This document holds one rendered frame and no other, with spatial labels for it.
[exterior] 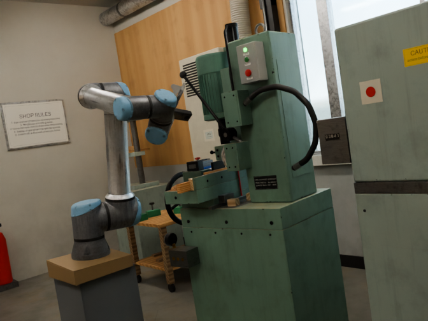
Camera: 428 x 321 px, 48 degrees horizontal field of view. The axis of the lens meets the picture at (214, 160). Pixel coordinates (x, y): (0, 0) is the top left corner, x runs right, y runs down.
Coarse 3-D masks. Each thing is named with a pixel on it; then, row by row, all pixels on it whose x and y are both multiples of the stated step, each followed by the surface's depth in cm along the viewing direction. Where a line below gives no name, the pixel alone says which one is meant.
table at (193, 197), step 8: (224, 184) 222; (232, 184) 227; (168, 192) 219; (176, 192) 216; (184, 192) 213; (192, 192) 209; (200, 192) 209; (208, 192) 213; (216, 192) 217; (224, 192) 222; (168, 200) 220; (176, 200) 216; (184, 200) 213; (192, 200) 210; (200, 200) 209; (208, 200) 213
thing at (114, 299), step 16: (128, 272) 235; (64, 288) 232; (80, 288) 218; (96, 288) 223; (112, 288) 229; (128, 288) 234; (64, 304) 235; (80, 304) 221; (96, 304) 223; (112, 304) 228; (128, 304) 234; (64, 320) 238; (80, 320) 223; (96, 320) 222; (112, 320) 228; (128, 320) 234
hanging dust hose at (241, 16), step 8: (232, 0) 375; (240, 0) 372; (232, 8) 375; (240, 8) 373; (248, 8) 379; (232, 16) 377; (240, 16) 373; (248, 16) 377; (240, 24) 374; (248, 24) 376; (240, 32) 375; (248, 32) 376
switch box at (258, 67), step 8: (240, 48) 197; (248, 48) 195; (256, 48) 193; (240, 56) 198; (248, 56) 195; (256, 56) 193; (264, 56) 197; (240, 64) 198; (256, 64) 193; (264, 64) 196; (240, 72) 199; (256, 72) 194; (264, 72) 196; (248, 80) 197; (256, 80) 195; (264, 80) 197
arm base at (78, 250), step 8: (80, 240) 231; (88, 240) 230; (96, 240) 232; (104, 240) 237; (80, 248) 230; (88, 248) 230; (96, 248) 231; (104, 248) 234; (72, 256) 233; (80, 256) 229; (88, 256) 229; (96, 256) 230; (104, 256) 233
